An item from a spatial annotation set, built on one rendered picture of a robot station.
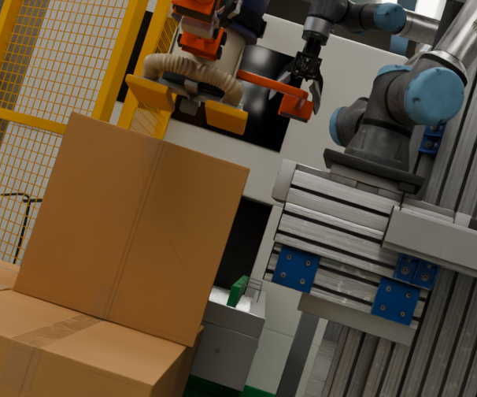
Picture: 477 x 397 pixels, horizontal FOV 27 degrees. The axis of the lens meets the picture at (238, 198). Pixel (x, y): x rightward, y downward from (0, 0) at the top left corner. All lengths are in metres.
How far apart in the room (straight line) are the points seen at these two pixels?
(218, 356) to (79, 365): 1.27
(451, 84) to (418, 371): 0.69
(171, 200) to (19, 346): 0.68
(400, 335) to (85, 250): 0.74
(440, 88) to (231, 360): 1.06
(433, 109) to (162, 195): 0.59
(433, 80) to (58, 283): 0.89
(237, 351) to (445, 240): 0.90
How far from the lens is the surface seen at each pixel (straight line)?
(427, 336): 2.37
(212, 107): 2.25
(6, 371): 1.54
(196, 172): 2.10
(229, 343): 2.75
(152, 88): 2.26
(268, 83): 2.46
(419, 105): 2.08
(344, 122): 2.81
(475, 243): 2.06
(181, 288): 2.10
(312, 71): 2.67
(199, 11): 1.80
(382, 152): 2.18
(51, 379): 1.53
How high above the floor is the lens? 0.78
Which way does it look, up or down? 3 degrees up
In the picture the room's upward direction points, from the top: 18 degrees clockwise
